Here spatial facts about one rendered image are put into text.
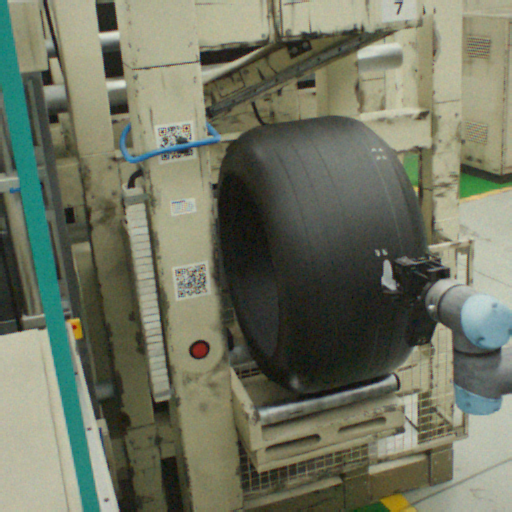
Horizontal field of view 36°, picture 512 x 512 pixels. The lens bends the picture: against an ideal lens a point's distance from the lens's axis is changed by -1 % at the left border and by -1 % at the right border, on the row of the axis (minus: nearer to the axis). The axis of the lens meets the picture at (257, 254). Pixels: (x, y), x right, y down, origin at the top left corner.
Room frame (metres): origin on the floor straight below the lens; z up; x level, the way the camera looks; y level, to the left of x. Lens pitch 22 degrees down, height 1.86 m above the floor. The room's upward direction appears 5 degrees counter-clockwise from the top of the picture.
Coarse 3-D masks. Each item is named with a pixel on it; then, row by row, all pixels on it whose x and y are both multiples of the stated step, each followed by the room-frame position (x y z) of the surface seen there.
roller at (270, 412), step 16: (352, 384) 1.52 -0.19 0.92; (368, 384) 1.52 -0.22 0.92; (384, 384) 1.52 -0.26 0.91; (400, 384) 1.54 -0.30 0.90; (288, 400) 1.47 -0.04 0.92; (304, 400) 1.48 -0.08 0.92; (320, 400) 1.48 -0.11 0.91; (336, 400) 1.49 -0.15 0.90; (352, 400) 1.50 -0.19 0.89; (272, 416) 1.44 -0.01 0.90; (288, 416) 1.45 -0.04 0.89
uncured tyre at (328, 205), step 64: (256, 128) 1.67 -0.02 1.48; (320, 128) 1.60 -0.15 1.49; (256, 192) 1.50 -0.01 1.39; (320, 192) 1.43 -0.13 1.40; (384, 192) 1.45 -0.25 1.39; (256, 256) 1.89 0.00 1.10; (320, 256) 1.36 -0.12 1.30; (256, 320) 1.77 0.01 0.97; (320, 320) 1.34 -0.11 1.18; (384, 320) 1.37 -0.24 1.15; (320, 384) 1.41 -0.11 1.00
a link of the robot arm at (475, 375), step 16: (464, 352) 1.05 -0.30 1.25; (496, 352) 1.05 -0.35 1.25; (464, 368) 1.05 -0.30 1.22; (480, 368) 1.04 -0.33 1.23; (496, 368) 1.04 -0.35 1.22; (464, 384) 1.05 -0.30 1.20; (480, 384) 1.03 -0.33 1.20; (496, 384) 1.04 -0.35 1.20; (464, 400) 1.04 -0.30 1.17; (480, 400) 1.03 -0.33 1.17; (496, 400) 1.03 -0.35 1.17
